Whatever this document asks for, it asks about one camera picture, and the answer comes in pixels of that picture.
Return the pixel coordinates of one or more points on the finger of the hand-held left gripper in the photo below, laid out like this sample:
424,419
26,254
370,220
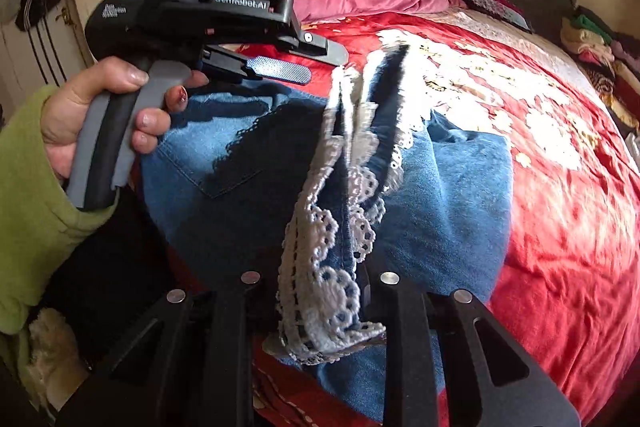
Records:
275,71
320,49

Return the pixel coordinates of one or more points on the dark patterned pillow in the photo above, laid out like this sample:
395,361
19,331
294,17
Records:
492,4

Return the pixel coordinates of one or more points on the beige fuzzy cloth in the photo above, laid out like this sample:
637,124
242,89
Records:
52,357

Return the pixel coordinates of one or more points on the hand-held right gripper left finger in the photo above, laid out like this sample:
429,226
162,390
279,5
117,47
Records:
235,312

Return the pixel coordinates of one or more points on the red floral blanket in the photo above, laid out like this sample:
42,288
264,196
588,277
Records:
565,207

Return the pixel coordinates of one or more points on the pile of folded clothes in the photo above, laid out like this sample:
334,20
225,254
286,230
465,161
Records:
605,57

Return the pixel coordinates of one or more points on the person's left forearm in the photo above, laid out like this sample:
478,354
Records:
35,207

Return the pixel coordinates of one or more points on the dark hanging bags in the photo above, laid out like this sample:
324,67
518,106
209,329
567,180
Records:
35,7

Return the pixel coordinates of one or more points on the person's left hand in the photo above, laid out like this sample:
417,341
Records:
75,107

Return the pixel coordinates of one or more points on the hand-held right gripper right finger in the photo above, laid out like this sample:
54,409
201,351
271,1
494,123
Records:
400,312

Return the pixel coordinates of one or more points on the blue denim lace-trimmed garment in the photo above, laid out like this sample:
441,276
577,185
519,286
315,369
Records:
450,207

